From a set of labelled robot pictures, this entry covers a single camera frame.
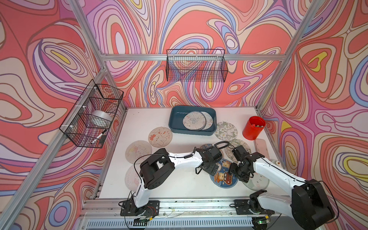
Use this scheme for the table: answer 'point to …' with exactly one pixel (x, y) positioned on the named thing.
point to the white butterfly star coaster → (209, 120)
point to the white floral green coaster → (225, 131)
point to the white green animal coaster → (234, 143)
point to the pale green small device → (277, 163)
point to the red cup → (253, 128)
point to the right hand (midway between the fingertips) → (234, 179)
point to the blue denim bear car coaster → (223, 178)
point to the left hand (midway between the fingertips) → (210, 168)
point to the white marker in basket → (100, 135)
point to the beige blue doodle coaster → (206, 146)
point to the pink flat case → (260, 147)
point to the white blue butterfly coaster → (194, 120)
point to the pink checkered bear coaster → (160, 137)
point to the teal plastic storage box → (177, 113)
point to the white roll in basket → (99, 119)
